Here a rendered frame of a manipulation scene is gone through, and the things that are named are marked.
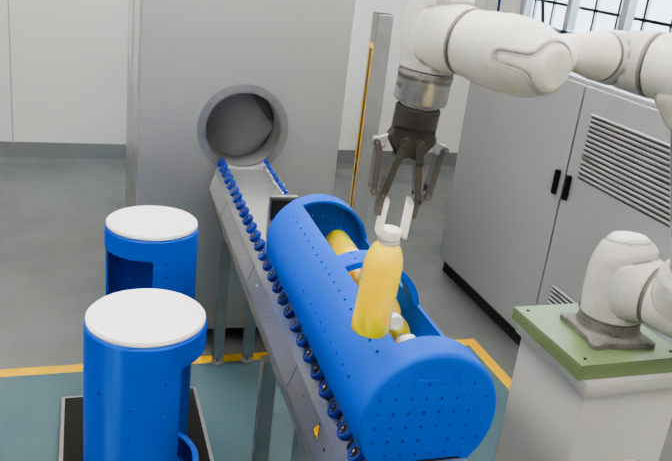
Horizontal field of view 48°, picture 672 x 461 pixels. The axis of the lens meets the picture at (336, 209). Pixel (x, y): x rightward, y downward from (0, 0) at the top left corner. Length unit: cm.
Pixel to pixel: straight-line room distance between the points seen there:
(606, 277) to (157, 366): 109
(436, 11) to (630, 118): 229
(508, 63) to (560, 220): 271
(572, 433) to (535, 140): 218
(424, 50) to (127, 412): 109
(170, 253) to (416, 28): 132
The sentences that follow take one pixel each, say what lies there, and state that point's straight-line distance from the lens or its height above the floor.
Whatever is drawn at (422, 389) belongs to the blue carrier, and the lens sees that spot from 143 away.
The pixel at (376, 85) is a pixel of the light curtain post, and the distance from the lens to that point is 267.
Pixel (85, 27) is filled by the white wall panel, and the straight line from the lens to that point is 623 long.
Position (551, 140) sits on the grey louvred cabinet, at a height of 112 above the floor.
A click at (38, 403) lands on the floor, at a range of 340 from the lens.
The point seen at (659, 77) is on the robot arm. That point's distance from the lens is 156.
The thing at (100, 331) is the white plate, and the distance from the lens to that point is 178.
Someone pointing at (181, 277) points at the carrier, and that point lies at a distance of 236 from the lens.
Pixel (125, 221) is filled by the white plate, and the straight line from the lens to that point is 239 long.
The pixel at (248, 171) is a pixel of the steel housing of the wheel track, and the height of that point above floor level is 93.
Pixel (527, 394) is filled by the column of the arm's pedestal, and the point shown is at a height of 82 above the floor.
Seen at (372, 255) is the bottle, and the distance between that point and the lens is 132.
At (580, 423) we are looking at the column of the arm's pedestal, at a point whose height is 88.
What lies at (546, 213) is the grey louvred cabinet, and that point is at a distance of 384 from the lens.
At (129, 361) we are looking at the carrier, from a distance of 175.
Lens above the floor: 192
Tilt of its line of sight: 20 degrees down
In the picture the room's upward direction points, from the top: 7 degrees clockwise
